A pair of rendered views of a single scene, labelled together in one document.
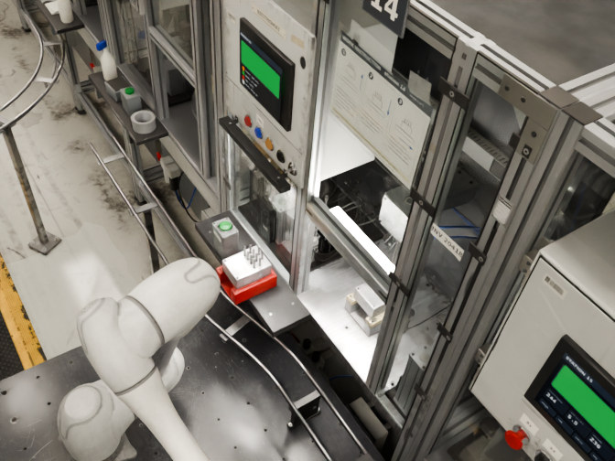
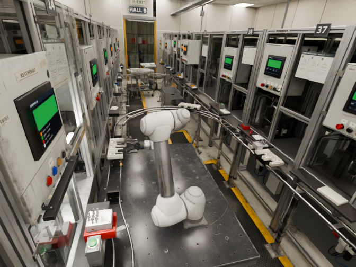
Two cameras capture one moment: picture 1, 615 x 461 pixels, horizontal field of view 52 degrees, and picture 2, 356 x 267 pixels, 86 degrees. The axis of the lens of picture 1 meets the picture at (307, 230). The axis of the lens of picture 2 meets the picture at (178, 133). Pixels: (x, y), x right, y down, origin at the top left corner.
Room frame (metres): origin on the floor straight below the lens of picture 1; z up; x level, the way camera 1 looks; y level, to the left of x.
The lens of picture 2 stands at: (1.78, 0.83, 1.90)
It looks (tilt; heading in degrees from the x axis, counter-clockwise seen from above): 27 degrees down; 203
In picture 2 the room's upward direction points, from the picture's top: 3 degrees clockwise
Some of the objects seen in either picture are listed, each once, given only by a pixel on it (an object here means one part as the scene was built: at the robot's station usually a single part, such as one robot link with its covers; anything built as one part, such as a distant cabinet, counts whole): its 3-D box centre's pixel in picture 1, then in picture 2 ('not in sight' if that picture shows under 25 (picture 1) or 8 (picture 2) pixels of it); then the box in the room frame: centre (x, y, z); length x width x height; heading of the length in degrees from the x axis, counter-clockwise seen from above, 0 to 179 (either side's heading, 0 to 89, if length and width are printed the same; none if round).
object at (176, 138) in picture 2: not in sight; (179, 141); (-1.40, -0.48, 0.01); 1.00 x 0.55 x 0.01; 38
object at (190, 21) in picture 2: not in sight; (205, 44); (-7.84, -2.10, 1.65); 4.64 x 0.08 x 3.30; 128
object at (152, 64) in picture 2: not in sight; (149, 75); (-5.01, -3.46, 0.48); 0.84 x 0.58 x 0.97; 46
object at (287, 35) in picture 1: (298, 68); (0, 130); (1.50, 0.07, 1.60); 0.42 x 0.29 x 0.46; 38
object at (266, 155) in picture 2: not in sight; (265, 156); (-0.13, 1.01, 0.84); 0.37 x 0.14 x 0.10; 38
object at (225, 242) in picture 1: (228, 237); (92, 250); (1.42, 0.26, 0.97); 0.08 x 0.08 x 0.12; 38
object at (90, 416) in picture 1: (91, 418); (193, 201); (0.79, 0.55, 0.85); 0.18 x 0.16 x 0.22; 143
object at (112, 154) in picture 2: not in sight; (116, 149); (0.49, -0.40, 0.84); 0.36 x 0.14 x 0.10; 38
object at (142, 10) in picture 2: not in sight; (138, 10); (-5.92, -4.49, 2.81); 0.75 x 0.04 x 0.25; 128
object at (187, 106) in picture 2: not in sight; (189, 107); (-1.17, -0.24, 0.84); 0.37 x 0.14 x 0.10; 96
